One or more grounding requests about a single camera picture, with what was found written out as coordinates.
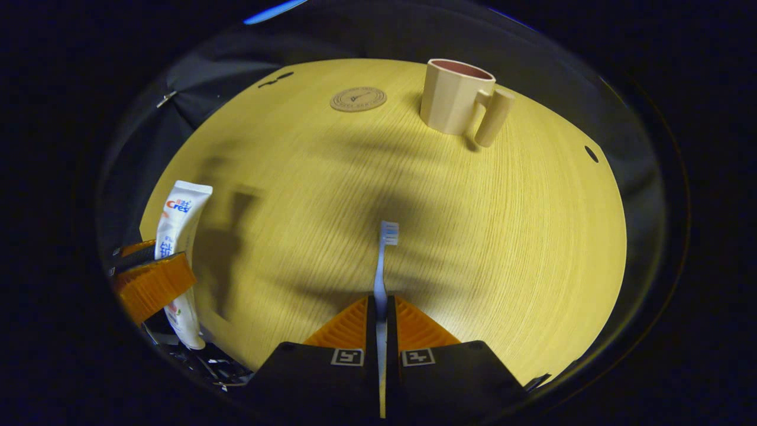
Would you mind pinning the round brown coaster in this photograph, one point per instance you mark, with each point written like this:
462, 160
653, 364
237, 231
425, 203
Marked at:
358, 99

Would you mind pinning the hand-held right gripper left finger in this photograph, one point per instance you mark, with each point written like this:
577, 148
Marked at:
319, 378

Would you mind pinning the silver cloth clip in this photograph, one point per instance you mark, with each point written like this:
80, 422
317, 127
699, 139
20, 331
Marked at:
167, 98

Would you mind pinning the white toothpaste tube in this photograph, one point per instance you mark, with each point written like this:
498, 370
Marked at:
183, 219

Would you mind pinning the light blue toothbrush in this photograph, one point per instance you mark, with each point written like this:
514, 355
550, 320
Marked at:
381, 266

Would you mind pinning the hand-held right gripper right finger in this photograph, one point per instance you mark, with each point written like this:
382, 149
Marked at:
449, 378

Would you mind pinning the beige cup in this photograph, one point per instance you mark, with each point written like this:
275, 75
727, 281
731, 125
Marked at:
449, 100

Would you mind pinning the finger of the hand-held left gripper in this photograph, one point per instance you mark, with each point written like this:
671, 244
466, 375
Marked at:
154, 284
137, 260

